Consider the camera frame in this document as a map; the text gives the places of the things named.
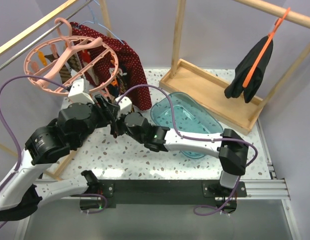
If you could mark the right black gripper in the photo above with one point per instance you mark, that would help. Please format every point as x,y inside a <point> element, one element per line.
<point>116,124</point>

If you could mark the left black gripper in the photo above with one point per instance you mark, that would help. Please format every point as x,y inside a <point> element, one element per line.
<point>107,111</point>

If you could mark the pink round sock hanger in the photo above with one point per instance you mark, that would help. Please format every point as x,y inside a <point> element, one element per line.
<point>74,44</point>

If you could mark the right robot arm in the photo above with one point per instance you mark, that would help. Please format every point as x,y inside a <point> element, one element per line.
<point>228,146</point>

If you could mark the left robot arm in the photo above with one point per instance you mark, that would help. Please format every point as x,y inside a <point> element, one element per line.
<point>20,196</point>

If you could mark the brown striped hanging socks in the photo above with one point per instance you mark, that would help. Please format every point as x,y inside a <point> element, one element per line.
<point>73,63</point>

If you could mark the orange plastic hanger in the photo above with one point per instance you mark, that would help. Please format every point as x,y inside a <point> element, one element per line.
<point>270,36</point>

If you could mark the navy patterned hanging sock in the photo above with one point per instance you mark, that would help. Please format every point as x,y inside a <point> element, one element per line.
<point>118,85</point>

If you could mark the red polka dot garment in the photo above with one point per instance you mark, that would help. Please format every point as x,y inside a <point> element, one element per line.
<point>102,70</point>

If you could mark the teal plastic basin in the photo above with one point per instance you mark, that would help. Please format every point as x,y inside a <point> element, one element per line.
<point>189,115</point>

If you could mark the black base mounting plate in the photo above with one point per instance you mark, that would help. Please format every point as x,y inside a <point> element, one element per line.
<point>161,192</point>

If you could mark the left wooden clothes rack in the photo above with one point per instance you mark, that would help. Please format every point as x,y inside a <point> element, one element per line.
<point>23,106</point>

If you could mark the wooden clothes rack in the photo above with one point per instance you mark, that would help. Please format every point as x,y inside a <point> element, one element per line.
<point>208,90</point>
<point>23,106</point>

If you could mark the right wooden clothes rack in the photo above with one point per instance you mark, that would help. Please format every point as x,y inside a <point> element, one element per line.
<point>208,90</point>

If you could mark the black hanging garment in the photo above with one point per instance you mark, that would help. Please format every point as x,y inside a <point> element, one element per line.
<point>235,89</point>

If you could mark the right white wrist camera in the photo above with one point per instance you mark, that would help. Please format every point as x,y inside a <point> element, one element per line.
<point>125,105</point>

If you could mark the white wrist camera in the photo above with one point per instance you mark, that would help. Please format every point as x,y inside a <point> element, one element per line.
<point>79,92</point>
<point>125,105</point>

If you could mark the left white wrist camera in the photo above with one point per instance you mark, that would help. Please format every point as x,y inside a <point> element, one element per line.
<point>79,92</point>

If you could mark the blue wire hanger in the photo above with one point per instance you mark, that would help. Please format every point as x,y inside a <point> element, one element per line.
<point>102,4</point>

